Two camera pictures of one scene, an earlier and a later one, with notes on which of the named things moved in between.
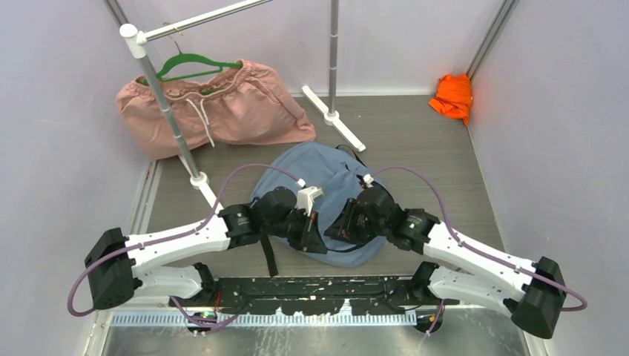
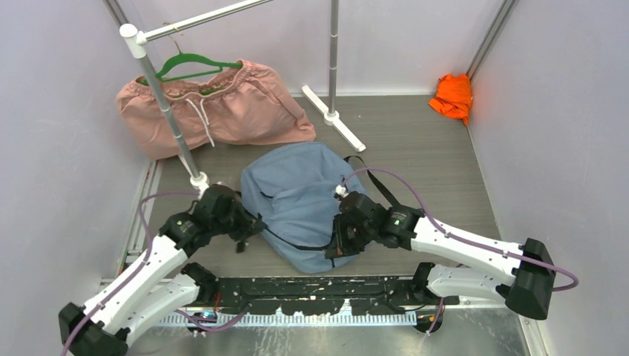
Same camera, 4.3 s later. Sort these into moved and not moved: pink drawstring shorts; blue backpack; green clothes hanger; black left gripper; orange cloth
Moved: black left gripper; blue backpack
Not moved: pink drawstring shorts; green clothes hanger; orange cloth
